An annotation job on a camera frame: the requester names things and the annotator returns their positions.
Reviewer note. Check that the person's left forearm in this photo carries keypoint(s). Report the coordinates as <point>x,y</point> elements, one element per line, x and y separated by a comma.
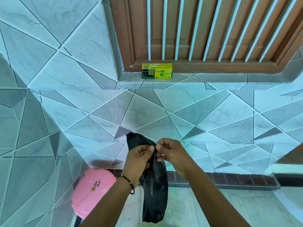
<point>107,200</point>

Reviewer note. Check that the yellow green bin bag box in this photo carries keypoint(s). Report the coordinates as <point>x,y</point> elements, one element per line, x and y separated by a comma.
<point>157,71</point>

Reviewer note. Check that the person's right hand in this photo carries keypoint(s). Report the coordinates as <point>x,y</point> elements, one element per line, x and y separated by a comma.
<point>174,156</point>

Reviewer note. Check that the person's left thumb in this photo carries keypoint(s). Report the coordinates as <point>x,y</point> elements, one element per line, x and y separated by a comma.
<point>149,148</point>

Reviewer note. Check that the person's right thumb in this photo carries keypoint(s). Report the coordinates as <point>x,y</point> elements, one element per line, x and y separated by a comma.
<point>160,144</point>

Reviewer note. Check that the person's right forearm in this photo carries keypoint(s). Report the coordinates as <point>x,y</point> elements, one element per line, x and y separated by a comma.
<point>213,198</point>

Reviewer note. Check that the person's left hand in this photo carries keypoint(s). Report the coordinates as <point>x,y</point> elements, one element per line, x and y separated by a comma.
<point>136,160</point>

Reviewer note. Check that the black plastic garbage bag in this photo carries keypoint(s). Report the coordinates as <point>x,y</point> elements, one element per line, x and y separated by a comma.
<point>153,184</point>

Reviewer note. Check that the pink plastic bin lid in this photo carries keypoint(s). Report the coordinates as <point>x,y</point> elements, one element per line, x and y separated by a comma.
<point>91,192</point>

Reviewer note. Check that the white window grille bars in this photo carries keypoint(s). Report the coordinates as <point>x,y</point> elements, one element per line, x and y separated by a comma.
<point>213,29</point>

